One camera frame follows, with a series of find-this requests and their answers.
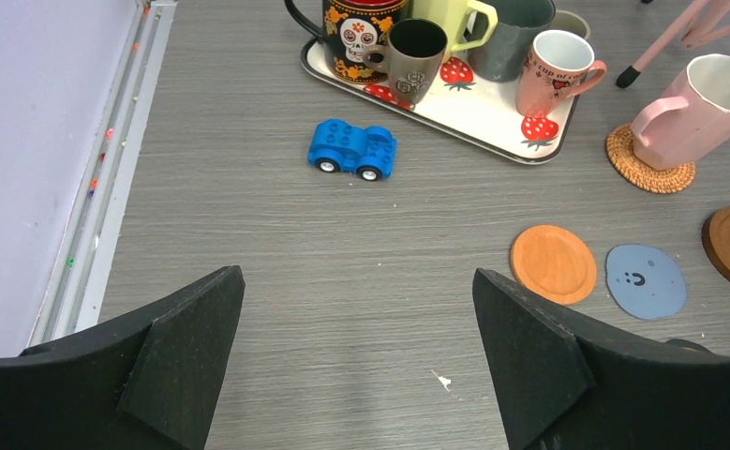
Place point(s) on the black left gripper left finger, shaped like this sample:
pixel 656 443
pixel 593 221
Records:
pixel 148 379

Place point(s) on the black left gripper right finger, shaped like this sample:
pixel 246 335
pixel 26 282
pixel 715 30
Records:
pixel 564 380

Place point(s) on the plain orange round coaster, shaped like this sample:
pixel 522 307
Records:
pixel 555 263

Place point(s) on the blue smiley foam coaster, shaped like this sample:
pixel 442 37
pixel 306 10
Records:
pixel 645 282

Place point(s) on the woven orange rattan coaster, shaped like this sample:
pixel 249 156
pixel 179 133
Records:
pixel 619 150

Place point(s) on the pink handled floral mug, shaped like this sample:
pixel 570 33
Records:
pixel 560 65

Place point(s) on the pink music stand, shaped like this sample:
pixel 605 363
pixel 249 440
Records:
pixel 697 24

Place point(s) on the grey small mug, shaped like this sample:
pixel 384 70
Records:
pixel 571 22

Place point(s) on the dark teal mug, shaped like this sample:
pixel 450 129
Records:
pixel 502 57

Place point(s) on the white serving tray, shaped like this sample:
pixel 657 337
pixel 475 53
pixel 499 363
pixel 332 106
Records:
pixel 465 106

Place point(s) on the blue toy car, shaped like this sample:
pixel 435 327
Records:
pixel 338 147

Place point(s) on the cream white mug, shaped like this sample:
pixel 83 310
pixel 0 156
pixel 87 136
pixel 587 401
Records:
pixel 453 17

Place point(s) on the black small mug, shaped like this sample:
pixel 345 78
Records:
pixel 411 58

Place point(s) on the red black mug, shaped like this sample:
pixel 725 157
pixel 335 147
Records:
pixel 347 28

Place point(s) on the aluminium table edge rail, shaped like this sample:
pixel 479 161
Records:
pixel 75 291

